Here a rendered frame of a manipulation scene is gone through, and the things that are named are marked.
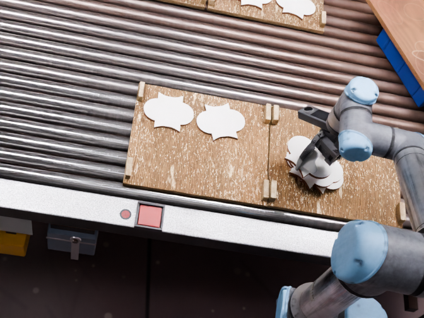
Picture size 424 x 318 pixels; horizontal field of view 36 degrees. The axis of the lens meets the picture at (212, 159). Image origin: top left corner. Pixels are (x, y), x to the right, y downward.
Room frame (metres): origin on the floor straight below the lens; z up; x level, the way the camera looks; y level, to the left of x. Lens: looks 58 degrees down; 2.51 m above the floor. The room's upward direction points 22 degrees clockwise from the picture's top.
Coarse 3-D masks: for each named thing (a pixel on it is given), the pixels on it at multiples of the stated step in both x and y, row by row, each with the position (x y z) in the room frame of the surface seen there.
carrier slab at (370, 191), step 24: (288, 120) 1.24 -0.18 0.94; (288, 168) 1.07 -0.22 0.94; (360, 168) 1.17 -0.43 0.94; (384, 168) 1.20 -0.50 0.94; (288, 192) 0.99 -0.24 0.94; (312, 192) 1.02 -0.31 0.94; (336, 192) 1.05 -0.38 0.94; (360, 192) 1.08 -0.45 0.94; (384, 192) 1.12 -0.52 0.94; (336, 216) 0.98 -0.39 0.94; (360, 216) 1.01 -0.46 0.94; (384, 216) 1.04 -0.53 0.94
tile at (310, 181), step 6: (294, 168) 1.04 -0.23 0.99; (294, 174) 1.03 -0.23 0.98; (300, 174) 1.03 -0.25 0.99; (330, 174) 1.07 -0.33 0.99; (306, 180) 1.02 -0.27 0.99; (312, 180) 1.03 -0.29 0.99; (318, 180) 1.03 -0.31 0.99; (324, 180) 1.04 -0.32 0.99; (330, 180) 1.05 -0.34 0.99; (318, 186) 1.02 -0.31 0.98; (324, 186) 1.02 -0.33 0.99
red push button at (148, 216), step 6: (144, 210) 0.77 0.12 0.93; (150, 210) 0.78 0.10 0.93; (156, 210) 0.78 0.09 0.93; (138, 216) 0.75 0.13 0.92; (144, 216) 0.75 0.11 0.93; (150, 216) 0.76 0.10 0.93; (156, 216) 0.77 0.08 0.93; (138, 222) 0.73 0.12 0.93; (144, 222) 0.74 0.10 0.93; (150, 222) 0.74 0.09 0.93; (156, 222) 0.75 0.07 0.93
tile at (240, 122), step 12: (204, 108) 1.16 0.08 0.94; (216, 108) 1.17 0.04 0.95; (228, 108) 1.19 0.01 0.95; (204, 120) 1.11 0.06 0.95; (216, 120) 1.13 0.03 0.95; (228, 120) 1.14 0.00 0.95; (240, 120) 1.16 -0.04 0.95; (204, 132) 1.07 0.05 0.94; (216, 132) 1.09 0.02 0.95; (228, 132) 1.10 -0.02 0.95
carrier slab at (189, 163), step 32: (192, 96) 1.19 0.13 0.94; (160, 128) 1.03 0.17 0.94; (192, 128) 1.08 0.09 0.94; (256, 128) 1.16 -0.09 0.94; (160, 160) 0.93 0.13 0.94; (192, 160) 0.97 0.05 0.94; (224, 160) 1.01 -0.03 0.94; (256, 160) 1.05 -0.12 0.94; (192, 192) 0.87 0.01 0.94; (224, 192) 0.91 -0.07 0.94; (256, 192) 0.95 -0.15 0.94
